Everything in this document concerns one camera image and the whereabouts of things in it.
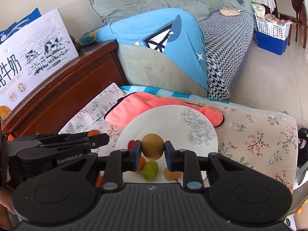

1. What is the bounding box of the brown kiwi fruit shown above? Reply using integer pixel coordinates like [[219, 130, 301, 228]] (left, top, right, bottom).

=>
[[141, 134, 164, 160]]

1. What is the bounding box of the small orange tangerine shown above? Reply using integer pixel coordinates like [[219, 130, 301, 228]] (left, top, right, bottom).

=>
[[87, 129, 101, 137]]

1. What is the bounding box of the red cherry tomato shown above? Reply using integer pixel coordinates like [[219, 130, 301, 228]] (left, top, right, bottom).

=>
[[127, 140, 135, 150]]

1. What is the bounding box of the orange tangerine on plate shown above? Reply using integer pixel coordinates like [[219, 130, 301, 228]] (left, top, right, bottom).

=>
[[137, 156, 146, 171]]

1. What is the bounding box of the white floral plate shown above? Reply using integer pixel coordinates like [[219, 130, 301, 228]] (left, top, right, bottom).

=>
[[115, 104, 219, 183]]

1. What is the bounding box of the green jujube fruit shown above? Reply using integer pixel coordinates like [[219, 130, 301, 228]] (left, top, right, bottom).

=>
[[142, 161, 159, 180]]

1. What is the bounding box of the pink towel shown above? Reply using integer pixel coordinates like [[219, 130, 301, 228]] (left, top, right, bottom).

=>
[[104, 92, 224, 127]]

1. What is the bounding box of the floral table cloth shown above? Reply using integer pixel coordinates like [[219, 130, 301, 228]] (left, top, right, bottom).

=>
[[61, 84, 298, 190]]

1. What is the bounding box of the dark wooden cabinet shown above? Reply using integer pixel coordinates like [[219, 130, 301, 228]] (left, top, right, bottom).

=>
[[1, 40, 128, 138]]

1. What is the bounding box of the white milk carton box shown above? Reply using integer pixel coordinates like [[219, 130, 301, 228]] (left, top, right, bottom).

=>
[[1, 9, 78, 120]]

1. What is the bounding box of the green sofa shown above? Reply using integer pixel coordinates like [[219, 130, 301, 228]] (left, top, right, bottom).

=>
[[88, 0, 256, 98]]

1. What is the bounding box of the blue patterned blanket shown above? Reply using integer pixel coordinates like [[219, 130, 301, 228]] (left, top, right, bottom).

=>
[[79, 8, 208, 89]]

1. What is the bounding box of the houndstooth sofa cover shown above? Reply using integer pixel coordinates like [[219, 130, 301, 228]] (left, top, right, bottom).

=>
[[199, 12, 256, 100]]

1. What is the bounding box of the blue plastic crate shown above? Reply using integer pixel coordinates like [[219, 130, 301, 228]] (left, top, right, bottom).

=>
[[255, 31, 288, 55]]

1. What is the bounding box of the green cushion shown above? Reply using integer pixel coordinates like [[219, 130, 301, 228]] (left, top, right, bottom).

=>
[[89, 0, 168, 26]]

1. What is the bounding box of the white plastic basket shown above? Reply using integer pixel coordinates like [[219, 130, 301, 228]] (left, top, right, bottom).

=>
[[254, 14, 292, 41]]

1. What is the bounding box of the wooden chair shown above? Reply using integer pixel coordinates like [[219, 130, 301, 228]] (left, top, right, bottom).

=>
[[273, 0, 307, 49]]

